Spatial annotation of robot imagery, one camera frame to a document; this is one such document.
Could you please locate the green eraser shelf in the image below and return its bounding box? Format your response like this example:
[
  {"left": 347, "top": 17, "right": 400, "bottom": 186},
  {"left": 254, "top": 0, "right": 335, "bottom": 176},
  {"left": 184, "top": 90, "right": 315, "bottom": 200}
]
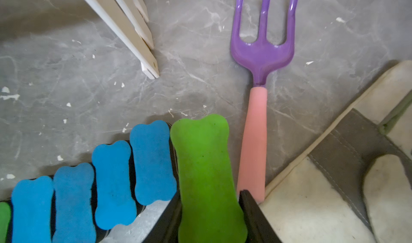
[
  {"left": 0, "top": 202, "right": 11, "bottom": 243},
  {"left": 170, "top": 114, "right": 248, "bottom": 243}
]

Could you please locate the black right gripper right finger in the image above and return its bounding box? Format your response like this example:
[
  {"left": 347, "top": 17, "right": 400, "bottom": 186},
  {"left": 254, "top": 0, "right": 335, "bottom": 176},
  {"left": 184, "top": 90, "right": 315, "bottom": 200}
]
[{"left": 239, "top": 190, "right": 281, "bottom": 243}]

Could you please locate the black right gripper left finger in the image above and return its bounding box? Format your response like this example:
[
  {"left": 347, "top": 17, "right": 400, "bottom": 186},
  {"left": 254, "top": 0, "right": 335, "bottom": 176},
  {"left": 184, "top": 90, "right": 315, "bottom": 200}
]
[{"left": 143, "top": 192, "right": 182, "bottom": 243}]

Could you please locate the blue eraser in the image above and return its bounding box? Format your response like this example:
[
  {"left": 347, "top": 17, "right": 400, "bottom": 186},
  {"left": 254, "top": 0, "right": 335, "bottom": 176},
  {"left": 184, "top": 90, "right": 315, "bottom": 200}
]
[
  {"left": 92, "top": 141, "right": 137, "bottom": 230},
  {"left": 130, "top": 120, "right": 177, "bottom": 205},
  {"left": 11, "top": 176, "right": 54, "bottom": 243},
  {"left": 52, "top": 163, "right": 97, "bottom": 243}
]

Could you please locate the purple garden fork pink handle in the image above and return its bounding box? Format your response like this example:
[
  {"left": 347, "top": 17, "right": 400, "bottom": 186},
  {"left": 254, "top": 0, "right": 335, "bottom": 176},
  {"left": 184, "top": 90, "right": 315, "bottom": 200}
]
[{"left": 230, "top": 0, "right": 298, "bottom": 203}]

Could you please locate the green eraser top shelf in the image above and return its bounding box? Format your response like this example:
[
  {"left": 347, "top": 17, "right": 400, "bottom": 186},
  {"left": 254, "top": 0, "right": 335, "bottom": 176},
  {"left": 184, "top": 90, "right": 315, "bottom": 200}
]
[{"left": 0, "top": 202, "right": 11, "bottom": 243}]

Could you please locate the white wooden two-tier shelf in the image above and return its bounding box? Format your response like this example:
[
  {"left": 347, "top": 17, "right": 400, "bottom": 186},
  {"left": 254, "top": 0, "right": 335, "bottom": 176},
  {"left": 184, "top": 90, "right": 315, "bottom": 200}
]
[{"left": 85, "top": 0, "right": 159, "bottom": 80}]

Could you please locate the white gardening glove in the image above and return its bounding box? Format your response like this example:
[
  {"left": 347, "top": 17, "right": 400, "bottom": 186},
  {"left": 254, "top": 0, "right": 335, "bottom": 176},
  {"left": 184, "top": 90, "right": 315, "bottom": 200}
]
[{"left": 260, "top": 60, "right": 412, "bottom": 243}]

